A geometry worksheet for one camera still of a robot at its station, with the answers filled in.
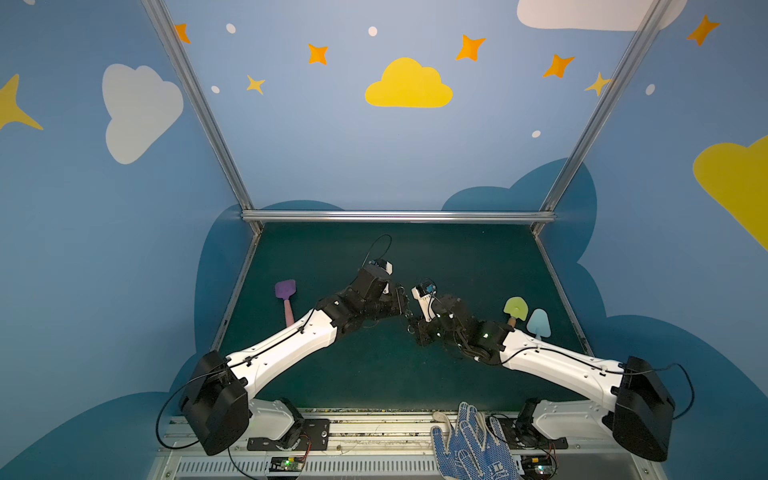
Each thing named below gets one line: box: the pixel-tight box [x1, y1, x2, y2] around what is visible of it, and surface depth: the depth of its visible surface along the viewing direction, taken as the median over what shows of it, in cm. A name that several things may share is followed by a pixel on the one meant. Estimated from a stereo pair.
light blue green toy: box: [527, 308, 551, 341], surface depth 97 cm
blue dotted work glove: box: [431, 402, 520, 480], surface depth 73 cm
